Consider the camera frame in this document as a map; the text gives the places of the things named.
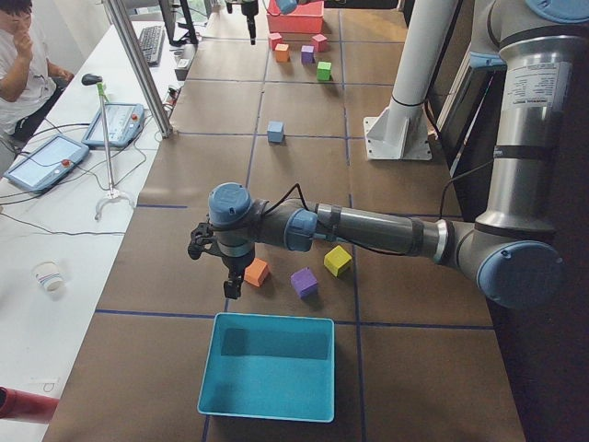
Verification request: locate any black computer mouse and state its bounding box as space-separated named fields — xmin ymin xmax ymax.
xmin=81 ymin=74 xmax=102 ymax=86

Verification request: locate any red plastic bin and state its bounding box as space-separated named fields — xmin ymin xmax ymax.
xmin=266 ymin=0 xmax=324 ymax=34

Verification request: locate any teach pendant near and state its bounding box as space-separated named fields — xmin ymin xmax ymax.
xmin=4 ymin=134 xmax=89 ymax=193

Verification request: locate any teal plastic bin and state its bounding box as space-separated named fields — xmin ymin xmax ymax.
xmin=197 ymin=312 xmax=335 ymax=423

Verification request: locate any teach pendant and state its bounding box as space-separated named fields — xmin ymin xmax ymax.
xmin=82 ymin=102 xmax=144 ymax=149
xmin=4 ymin=134 xmax=89 ymax=193

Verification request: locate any purple foam block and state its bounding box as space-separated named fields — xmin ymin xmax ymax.
xmin=290 ymin=267 xmax=318 ymax=298
xmin=300 ymin=45 xmax=315 ymax=64

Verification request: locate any black keyboard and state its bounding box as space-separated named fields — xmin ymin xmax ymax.
xmin=138 ymin=25 xmax=164 ymax=66

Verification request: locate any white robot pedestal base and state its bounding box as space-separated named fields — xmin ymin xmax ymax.
xmin=364 ymin=0 xmax=458 ymax=160

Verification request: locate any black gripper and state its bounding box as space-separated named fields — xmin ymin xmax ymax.
xmin=241 ymin=0 xmax=258 ymax=45
xmin=222 ymin=255 xmax=254 ymax=300

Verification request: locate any purple foam block left side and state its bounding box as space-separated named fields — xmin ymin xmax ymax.
xmin=290 ymin=267 xmax=318 ymax=298

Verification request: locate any orange foam block right side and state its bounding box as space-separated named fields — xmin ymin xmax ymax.
xmin=273 ymin=43 xmax=290 ymax=63

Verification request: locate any aluminium frame post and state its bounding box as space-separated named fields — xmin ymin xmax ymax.
xmin=103 ymin=0 xmax=173 ymax=139

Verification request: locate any orange foam block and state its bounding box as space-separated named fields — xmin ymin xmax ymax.
xmin=244 ymin=258 xmax=270 ymax=287
xmin=273 ymin=43 xmax=290 ymax=63

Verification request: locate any orange foam block left side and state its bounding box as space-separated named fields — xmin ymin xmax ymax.
xmin=244 ymin=258 xmax=270 ymax=287

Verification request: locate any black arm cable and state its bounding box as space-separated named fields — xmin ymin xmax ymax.
xmin=264 ymin=182 xmax=415 ymax=257

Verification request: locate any light blue block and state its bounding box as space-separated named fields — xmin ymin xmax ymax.
xmin=267 ymin=121 xmax=284 ymax=144

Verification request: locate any yellow foam block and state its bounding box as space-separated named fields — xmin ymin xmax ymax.
xmin=323 ymin=246 xmax=352 ymax=277

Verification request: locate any teach pendant far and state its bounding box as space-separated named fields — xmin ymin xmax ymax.
xmin=82 ymin=102 xmax=144 ymax=149

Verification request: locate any dark red foam block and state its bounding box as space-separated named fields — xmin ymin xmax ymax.
xmin=268 ymin=32 xmax=283 ymax=51
xmin=311 ymin=33 xmax=329 ymax=52

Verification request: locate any red cylinder object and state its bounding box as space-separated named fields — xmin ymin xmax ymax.
xmin=1 ymin=387 xmax=59 ymax=424

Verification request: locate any purple foam block right side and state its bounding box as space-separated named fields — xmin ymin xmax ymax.
xmin=300 ymin=45 xmax=315 ymax=64

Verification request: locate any seated person white shirt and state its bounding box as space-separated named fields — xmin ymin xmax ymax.
xmin=1 ymin=1 xmax=74 ymax=143

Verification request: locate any green foam block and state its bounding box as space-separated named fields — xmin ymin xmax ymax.
xmin=316 ymin=61 xmax=332 ymax=82

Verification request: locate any paper cup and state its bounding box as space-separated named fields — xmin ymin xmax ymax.
xmin=31 ymin=261 xmax=64 ymax=292

